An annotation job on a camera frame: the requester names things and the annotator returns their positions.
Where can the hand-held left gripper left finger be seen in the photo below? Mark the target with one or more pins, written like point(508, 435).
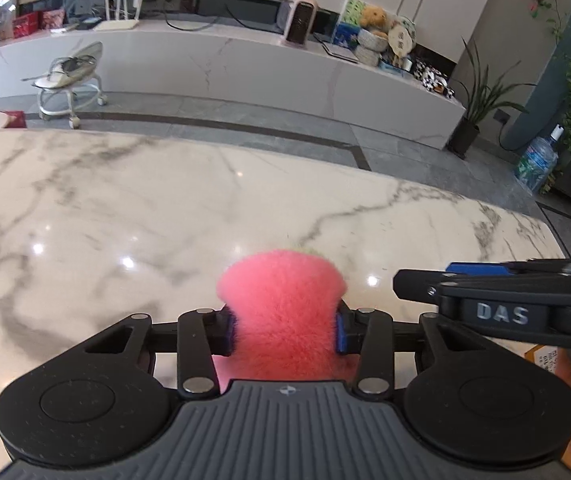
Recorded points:
point(229, 332)

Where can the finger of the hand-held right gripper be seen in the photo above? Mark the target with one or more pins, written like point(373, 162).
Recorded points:
point(415, 285)
point(480, 269)

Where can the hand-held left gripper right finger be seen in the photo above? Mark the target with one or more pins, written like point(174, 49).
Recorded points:
point(341, 332)

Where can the pink fluffy plush ball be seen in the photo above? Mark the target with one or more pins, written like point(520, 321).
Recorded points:
point(280, 310)

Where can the large water bottle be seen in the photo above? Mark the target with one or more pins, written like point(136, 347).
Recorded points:
point(535, 165)

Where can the potted long-leaf plant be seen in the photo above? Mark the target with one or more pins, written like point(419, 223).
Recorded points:
point(465, 137)

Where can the cow print toys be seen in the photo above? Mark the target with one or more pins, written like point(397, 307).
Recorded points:
point(430, 77)

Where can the teddy bear on shelf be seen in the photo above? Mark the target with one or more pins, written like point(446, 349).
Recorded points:
point(371, 47)

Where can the round paper fan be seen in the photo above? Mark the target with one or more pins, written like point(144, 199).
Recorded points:
point(401, 37)

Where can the grey laptop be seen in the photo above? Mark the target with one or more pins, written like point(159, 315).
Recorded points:
point(338, 52)

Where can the white marble tv console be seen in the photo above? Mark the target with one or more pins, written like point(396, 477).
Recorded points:
point(215, 70)

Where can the brown teddy bear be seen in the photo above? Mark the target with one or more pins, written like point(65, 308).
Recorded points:
point(374, 17)

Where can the green picture box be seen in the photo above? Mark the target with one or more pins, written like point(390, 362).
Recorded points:
point(353, 10)

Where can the pink space heater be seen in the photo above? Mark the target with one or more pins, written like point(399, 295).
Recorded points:
point(299, 22)

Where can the white rolling stool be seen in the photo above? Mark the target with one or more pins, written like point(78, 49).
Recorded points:
point(65, 80)

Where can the white wifi router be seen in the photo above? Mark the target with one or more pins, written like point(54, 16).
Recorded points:
point(115, 24)

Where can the red gift boxes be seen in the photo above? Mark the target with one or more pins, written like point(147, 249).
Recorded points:
point(40, 24)

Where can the black wall socket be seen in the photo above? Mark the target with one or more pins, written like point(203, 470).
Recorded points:
point(502, 116)

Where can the picture frame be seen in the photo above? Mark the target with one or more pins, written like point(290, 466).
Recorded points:
point(8, 15)

